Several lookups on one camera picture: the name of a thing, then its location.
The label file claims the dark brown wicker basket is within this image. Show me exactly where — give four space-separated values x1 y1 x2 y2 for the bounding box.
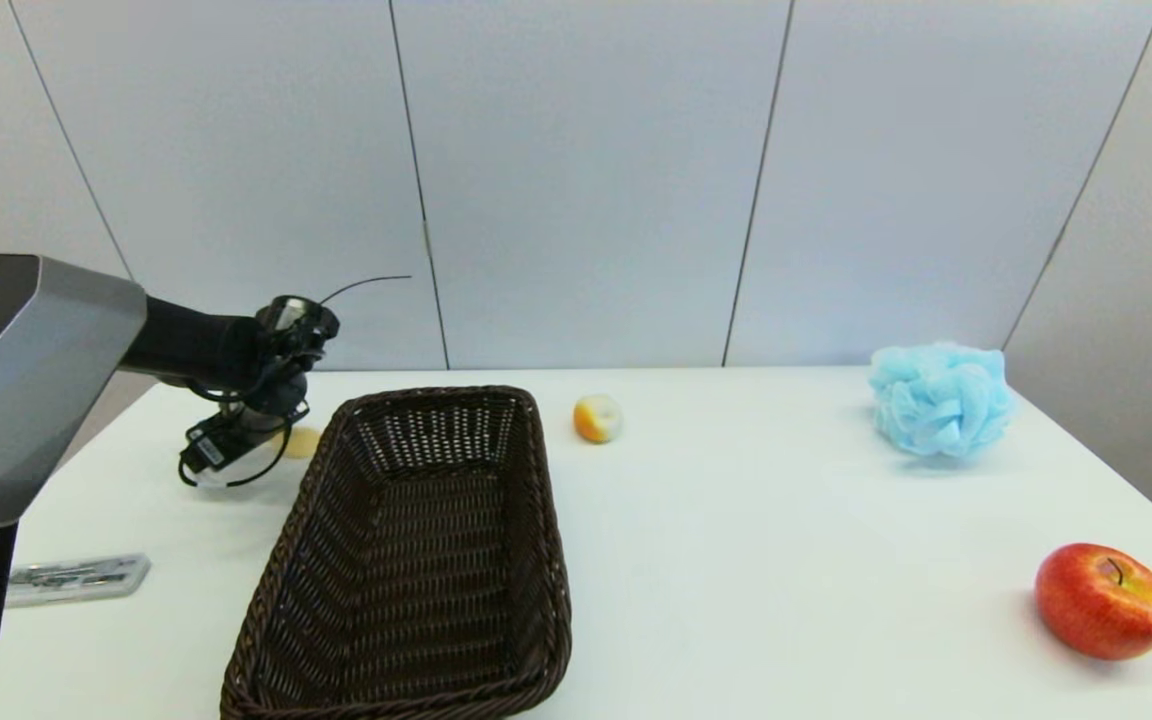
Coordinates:
220 385 575 720

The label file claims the clear plastic tool case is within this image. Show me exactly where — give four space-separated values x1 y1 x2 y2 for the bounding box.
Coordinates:
6 553 151 609

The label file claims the small yellow and white fruit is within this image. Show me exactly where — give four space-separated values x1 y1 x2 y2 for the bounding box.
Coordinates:
574 393 625 444

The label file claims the light blue bath loofah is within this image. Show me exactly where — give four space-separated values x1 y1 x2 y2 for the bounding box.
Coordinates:
869 341 1017 460

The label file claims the red apple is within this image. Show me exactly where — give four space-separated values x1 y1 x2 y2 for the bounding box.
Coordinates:
1034 543 1152 662

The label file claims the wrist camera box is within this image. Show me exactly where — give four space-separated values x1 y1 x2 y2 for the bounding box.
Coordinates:
181 415 249 477

